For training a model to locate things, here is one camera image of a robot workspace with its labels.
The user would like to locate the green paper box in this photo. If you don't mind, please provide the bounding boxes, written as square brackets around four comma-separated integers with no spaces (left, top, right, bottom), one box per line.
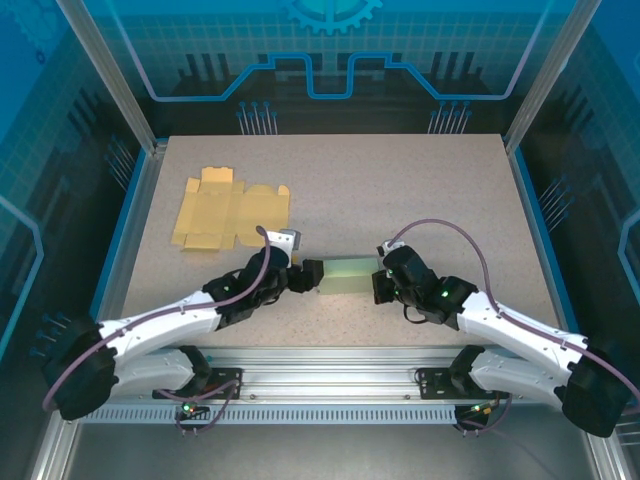
[317,255,389,297]

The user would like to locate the yellow paper box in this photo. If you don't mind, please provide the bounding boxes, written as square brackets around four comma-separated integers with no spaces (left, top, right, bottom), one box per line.
[171,167,292,255]

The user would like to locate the grey metal shelf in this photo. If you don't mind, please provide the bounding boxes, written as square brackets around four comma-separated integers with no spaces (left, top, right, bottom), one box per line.
[64,422,601,480]

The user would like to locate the blue printed side panel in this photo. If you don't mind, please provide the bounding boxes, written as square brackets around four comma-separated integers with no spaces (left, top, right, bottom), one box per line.
[519,0,640,401]
[0,0,151,381]

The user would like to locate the blue printed backdrop panel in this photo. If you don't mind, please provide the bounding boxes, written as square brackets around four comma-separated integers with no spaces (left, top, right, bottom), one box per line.
[107,0,569,139]

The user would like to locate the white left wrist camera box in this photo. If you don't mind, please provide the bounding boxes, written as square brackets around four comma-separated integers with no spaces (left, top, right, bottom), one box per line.
[263,228,304,262]

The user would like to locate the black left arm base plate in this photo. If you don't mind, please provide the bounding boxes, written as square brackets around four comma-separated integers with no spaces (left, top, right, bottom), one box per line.
[152,366,246,401]

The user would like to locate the aluminium frame rail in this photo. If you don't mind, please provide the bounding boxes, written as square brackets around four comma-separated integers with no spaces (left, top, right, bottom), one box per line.
[59,344,604,407]

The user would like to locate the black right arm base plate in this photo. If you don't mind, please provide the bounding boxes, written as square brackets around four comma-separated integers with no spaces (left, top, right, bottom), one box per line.
[416,366,459,401]

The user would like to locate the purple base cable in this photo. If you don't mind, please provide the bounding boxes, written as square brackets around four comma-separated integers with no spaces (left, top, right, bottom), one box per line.
[452,389,519,436]
[172,374,249,436]

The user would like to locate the aluminium side rail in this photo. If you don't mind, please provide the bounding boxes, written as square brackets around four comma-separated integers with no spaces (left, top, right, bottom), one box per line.
[82,142,169,364]

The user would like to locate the blue side rail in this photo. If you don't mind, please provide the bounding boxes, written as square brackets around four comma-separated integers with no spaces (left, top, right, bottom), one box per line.
[504,142,591,364]

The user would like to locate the perforated metal cable tray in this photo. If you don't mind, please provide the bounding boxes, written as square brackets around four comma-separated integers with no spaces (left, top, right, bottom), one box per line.
[82,405,462,426]

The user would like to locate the aluminium frame post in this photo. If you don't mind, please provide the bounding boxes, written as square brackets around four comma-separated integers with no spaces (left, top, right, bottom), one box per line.
[502,0,604,156]
[54,0,169,156]

